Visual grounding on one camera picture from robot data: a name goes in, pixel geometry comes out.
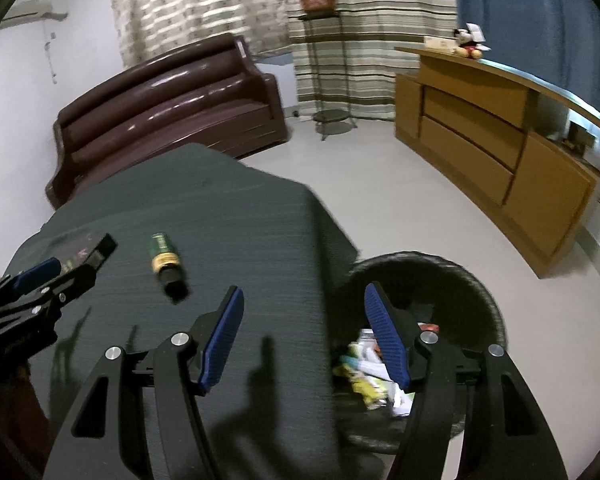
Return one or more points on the wooden sideboard cabinet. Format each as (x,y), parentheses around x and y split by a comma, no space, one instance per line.
(486,127)

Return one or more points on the beige box on cabinet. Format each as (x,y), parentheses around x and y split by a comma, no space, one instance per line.
(440,44)

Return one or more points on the dark brown book box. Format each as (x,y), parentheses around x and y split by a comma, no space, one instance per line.
(74,249)

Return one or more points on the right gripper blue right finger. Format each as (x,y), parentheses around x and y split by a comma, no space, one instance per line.
(377,310)

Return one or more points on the blue curtain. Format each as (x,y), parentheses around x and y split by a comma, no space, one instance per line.
(555,40)

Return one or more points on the beige patterned curtain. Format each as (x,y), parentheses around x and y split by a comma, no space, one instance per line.
(147,28)

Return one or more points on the dark grey tablecloth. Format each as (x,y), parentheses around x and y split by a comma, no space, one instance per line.
(271,415)

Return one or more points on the yellow wrapper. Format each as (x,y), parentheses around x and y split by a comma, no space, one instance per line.
(370,389)

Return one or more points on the dark brown leather sofa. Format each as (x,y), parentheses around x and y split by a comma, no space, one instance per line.
(209,92)

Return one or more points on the beige striped curtain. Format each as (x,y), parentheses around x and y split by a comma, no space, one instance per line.
(379,36)

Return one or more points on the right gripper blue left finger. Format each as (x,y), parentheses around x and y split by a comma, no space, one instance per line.
(217,331)

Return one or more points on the small items in cabinet shelf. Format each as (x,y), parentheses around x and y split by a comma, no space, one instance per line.
(583,141)

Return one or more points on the black metal plant stand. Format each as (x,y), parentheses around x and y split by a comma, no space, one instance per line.
(329,64)

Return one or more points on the Mickey Mouse plush toy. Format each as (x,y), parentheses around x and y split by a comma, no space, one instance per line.
(470,41)

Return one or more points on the white paper packet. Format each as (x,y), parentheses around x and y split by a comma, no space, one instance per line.
(400,402)

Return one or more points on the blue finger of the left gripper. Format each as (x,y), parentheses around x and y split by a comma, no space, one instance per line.
(38,275)

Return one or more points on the green yellow cylinder can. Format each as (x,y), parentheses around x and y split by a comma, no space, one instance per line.
(167,266)

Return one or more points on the black wicker trash bin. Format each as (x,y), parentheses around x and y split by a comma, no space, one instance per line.
(434,290)

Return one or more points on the light blue white tube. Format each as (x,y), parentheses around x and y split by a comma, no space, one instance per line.
(357,364)

